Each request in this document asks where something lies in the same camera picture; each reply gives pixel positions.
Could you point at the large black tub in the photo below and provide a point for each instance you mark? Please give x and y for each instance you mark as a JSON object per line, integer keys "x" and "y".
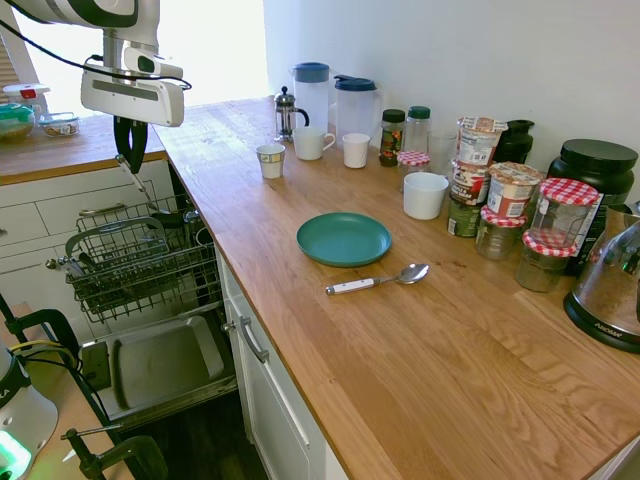
{"x": 595, "y": 165}

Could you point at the dark spice jar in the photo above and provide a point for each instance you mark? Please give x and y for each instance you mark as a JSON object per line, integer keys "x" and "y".
{"x": 391, "y": 137}

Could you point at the glass bowl green lid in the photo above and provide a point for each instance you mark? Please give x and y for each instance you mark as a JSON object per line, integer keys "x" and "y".
{"x": 16, "y": 125}

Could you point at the open dishwasher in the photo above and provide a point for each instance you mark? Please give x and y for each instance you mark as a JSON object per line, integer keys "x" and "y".
{"x": 160, "y": 365}

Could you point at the steel cabinet door knob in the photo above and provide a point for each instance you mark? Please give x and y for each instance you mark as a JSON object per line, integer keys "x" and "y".
{"x": 228, "y": 327}

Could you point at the steel corner cabinet knob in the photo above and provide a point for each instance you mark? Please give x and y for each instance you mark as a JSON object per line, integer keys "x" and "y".
{"x": 51, "y": 264}

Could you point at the glass French press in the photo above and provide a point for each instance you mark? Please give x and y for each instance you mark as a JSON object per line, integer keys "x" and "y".
{"x": 286, "y": 117}

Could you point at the clear drinking glass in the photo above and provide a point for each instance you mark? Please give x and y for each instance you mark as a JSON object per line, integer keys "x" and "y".
{"x": 442, "y": 150}

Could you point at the small glass container blue lid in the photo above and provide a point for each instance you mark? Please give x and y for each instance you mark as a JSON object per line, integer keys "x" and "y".
{"x": 59, "y": 125}

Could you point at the plain white paper cup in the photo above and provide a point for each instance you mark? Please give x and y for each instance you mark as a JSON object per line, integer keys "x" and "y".
{"x": 356, "y": 151}

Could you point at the teal plastic plate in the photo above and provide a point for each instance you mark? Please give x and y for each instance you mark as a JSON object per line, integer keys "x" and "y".
{"x": 344, "y": 240}

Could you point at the grey cutlery basket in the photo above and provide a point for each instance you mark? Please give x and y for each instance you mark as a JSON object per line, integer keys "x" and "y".
{"x": 115, "y": 260}

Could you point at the clear pitcher spouted blue lid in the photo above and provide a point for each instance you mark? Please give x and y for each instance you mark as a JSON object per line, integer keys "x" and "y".
{"x": 356, "y": 112}

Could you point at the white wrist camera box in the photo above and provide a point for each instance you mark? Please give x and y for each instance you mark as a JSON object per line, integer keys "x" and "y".
{"x": 150, "y": 62}

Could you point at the clear bottle green cap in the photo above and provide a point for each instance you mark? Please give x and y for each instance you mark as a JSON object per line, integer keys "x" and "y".
{"x": 417, "y": 127}

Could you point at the large jar red checkered lid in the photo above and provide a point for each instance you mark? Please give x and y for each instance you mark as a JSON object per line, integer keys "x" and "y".
{"x": 562, "y": 210}

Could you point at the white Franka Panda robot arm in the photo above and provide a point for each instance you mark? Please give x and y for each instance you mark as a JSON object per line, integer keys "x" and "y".
{"x": 145, "y": 20}

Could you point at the black bottle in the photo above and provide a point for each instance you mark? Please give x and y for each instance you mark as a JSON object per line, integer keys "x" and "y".
{"x": 515, "y": 142}

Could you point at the yogurt cup on jar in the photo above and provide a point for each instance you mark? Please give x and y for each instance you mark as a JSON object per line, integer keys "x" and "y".
{"x": 512, "y": 190}

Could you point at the white corner cabinet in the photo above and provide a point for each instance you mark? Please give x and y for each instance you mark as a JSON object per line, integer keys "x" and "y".
{"x": 50, "y": 220}

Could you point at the wooden robot mounting board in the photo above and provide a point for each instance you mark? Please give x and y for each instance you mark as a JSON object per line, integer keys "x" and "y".
{"x": 65, "y": 400}

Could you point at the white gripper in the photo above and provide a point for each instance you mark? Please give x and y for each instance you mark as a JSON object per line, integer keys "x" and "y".
{"x": 130, "y": 97}

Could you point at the red printed yogurt cup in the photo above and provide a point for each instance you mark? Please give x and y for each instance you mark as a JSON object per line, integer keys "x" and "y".
{"x": 470, "y": 184}

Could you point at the glass jar red checkered lid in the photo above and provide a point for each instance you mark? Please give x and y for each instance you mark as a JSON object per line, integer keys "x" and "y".
{"x": 542, "y": 270}
{"x": 500, "y": 232}

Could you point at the steel electric kettle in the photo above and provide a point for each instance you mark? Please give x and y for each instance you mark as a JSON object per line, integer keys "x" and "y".
{"x": 607, "y": 280}

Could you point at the black mug white rim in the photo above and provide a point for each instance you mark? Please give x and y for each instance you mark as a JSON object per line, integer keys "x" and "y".
{"x": 204, "y": 238}

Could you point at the small jar red checkered lid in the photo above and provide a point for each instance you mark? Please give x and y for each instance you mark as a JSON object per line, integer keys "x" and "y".
{"x": 414, "y": 160}

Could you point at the dark green can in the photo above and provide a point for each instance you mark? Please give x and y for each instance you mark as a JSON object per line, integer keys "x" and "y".
{"x": 462, "y": 217}

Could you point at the black C-clamp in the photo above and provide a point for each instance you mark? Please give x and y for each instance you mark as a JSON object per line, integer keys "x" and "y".
{"x": 40, "y": 322}
{"x": 135, "y": 455}

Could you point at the white ceramic mug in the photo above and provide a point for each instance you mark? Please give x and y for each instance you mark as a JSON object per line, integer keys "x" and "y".
{"x": 310, "y": 144}

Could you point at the white yogurt cup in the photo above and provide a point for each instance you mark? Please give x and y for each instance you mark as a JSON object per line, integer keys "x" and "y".
{"x": 480, "y": 142}

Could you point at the container white lid red tab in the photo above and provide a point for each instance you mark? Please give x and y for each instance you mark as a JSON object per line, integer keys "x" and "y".
{"x": 27, "y": 94}

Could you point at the patterned white paper cup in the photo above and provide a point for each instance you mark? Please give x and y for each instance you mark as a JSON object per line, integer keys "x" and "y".
{"x": 271, "y": 162}

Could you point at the clear pitcher round blue lid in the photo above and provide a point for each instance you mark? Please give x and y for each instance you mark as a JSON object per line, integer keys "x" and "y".
{"x": 311, "y": 95}

